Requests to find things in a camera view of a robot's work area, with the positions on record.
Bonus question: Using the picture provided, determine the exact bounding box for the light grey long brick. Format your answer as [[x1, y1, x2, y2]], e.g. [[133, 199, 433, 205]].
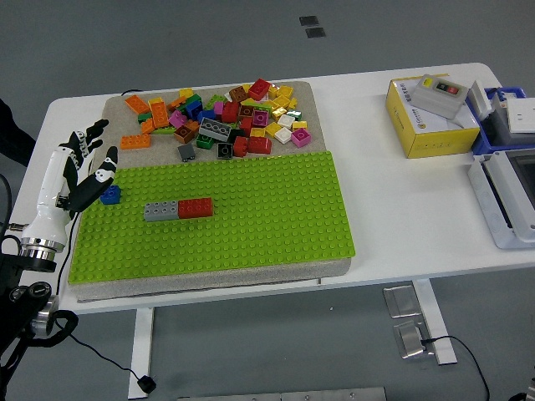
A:
[[143, 200, 180, 223]]

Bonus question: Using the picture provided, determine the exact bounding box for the orange long brick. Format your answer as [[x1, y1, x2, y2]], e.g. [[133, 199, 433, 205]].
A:
[[120, 134, 152, 150], [150, 102, 171, 129]]

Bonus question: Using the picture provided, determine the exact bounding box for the black cord with plug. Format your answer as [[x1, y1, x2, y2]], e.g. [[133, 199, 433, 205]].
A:
[[55, 89, 158, 394]]

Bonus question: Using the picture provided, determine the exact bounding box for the dark grey long brick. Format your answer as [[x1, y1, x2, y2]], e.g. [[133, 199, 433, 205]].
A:
[[198, 117, 232, 144]]

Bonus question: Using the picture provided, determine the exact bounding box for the white table leg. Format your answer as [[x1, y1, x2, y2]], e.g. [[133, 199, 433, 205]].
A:
[[410, 278, 459, 366], [127, 307, 155, 400]]

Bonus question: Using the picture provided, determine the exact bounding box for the white wall socket panel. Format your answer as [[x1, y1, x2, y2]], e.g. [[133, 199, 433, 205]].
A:
[[504, 97, 535, 135]]

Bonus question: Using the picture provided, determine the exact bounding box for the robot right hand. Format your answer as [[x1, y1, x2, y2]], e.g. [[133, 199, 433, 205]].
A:
[[507, 378, 535, 401]]

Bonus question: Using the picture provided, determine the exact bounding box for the lime green studded baseplate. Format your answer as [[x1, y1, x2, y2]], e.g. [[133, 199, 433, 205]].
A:
[[68, 150, 357, 285]]

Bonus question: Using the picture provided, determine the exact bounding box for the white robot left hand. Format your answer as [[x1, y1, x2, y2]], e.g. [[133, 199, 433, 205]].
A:
[[20, 119, 120, 251]]

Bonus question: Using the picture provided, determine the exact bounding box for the long metal floor strip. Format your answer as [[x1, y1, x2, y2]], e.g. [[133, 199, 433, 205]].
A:
[[176, 386, 388, 401]]

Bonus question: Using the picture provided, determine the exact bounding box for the red long brick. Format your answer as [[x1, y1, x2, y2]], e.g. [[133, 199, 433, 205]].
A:
[[177, 197, 215, 220]]

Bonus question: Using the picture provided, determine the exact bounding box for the yellow cardboard box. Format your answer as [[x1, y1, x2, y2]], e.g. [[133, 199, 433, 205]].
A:
[[385, 78, 482, 160]]

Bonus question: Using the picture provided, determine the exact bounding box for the silver floor plate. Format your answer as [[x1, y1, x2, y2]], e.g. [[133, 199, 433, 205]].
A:
[[392, 320, 434, 360], [383, 284, 421, 320]]

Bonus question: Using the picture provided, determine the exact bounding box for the grey push-button switch box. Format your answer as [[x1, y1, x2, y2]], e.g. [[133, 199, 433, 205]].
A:
[[411, 74, 469, 120]]

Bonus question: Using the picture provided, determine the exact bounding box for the small white plastic box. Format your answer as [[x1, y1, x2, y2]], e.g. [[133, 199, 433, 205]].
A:
[[465, 79, 495, 123]]

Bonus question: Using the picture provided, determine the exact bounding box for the grey-brown foam mat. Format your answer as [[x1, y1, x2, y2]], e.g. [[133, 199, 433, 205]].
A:
[[68, 80, 352, 303]]

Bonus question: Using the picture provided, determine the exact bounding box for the black floor cable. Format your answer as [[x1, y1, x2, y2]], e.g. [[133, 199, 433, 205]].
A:
[[420, 335, 492, 401]]

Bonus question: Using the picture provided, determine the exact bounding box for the blue plastic bin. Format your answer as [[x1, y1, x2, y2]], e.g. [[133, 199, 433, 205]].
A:
[[471, 85, 535, 159]]

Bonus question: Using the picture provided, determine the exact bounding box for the white electrical enclosure box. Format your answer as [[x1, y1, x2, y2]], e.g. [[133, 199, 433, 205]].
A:
[[466, 148, 535, 251]]

